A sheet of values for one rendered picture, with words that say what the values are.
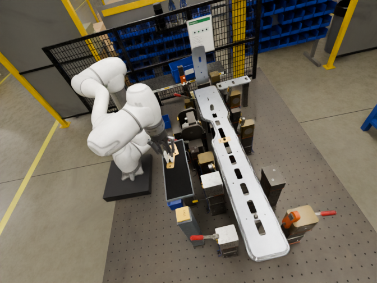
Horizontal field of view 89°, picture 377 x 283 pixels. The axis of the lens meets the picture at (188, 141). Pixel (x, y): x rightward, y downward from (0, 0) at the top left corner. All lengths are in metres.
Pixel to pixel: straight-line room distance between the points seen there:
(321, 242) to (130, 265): 1.13
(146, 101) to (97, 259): 1.98
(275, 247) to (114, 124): 0.85
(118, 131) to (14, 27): 2.90
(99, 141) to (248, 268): 1.04
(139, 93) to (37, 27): 2.72
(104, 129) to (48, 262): 2.24
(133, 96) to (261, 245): 0.84
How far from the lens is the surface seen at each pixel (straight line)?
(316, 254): 1.40
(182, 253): 1.36
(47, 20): 3.23
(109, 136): 0.66
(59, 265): 2.67
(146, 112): 0.70
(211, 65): 2.06
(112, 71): 1.23
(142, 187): 1.54
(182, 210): 0.93
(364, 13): 3.94
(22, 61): 3.66
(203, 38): 2.01
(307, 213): 1.06
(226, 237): 0.98
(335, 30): 4.32
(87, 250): 2.52
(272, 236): 1.05
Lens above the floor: 2.01
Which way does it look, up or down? 48 degrees down
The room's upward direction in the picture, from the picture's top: 17 degrees counter-clockwise
